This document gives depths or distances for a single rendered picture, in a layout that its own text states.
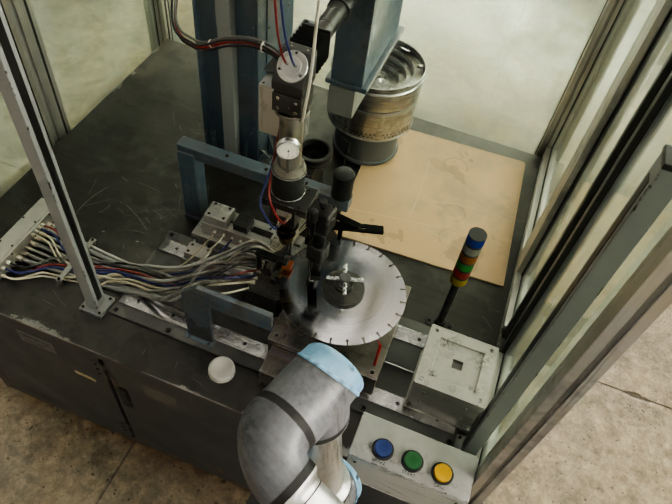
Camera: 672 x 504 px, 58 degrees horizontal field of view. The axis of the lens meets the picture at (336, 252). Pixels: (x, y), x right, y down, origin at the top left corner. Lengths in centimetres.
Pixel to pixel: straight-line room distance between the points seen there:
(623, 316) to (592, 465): 180
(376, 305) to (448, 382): 26
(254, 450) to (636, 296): 56
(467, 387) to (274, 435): 74
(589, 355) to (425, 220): 116
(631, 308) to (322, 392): 45
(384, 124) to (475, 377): 87
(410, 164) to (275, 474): 150
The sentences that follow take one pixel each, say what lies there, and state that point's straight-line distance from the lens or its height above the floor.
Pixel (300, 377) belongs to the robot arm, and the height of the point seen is 139.
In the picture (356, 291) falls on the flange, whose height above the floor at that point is 96.
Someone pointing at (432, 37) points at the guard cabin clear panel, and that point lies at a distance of 230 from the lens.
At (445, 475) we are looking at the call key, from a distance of 145.
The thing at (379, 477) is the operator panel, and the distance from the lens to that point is 150.
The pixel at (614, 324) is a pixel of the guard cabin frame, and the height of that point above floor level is 156.
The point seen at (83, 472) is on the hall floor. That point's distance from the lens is 244.
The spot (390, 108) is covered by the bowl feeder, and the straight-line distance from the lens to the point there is 197.
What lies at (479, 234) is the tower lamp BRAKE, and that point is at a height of 116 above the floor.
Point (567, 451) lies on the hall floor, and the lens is 264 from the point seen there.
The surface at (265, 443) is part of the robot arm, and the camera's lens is 92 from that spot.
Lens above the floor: 223
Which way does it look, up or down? 51 degrees down
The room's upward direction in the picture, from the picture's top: 9 degrees clockwise
